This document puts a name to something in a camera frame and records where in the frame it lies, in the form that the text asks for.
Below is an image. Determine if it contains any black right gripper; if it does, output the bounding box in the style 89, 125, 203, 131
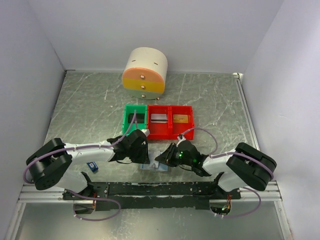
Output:
155, 142, 193, 167

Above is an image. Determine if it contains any grey card holder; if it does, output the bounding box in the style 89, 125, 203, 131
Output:
139, 151, 169, 173

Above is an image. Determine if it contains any green plastic bin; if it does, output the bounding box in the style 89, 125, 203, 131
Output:
122, 104, 148, 136

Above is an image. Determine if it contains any red double plastic bin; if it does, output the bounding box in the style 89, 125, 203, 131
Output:
147, 105, 195, 140

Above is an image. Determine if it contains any blue card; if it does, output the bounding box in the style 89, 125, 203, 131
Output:
87, 162, 99, 173

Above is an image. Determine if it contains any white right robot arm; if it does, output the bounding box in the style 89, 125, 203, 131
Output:
155, 140, 277, 199

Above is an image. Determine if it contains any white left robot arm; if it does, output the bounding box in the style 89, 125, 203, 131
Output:
23, 129, 150, 200

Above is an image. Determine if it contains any black card in green bin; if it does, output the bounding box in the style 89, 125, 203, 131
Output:
127, 113, 145, 124

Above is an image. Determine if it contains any white card with black stripe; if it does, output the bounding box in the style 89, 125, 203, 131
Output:
150, 113, 168, 123

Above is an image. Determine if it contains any orange gold card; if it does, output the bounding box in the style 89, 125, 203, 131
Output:
172, 114, 189, 124

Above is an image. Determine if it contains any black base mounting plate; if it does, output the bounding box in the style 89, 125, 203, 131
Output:
62, 181, 242, 212

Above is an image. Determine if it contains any round three-drawer cabinet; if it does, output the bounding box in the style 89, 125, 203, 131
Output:
122, 47, 168, 100

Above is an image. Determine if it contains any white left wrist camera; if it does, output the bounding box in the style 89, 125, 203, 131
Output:
141, 128, 150, 137

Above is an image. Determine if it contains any aluminium rail frame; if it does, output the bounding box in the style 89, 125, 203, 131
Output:
23, 73, 277, 201

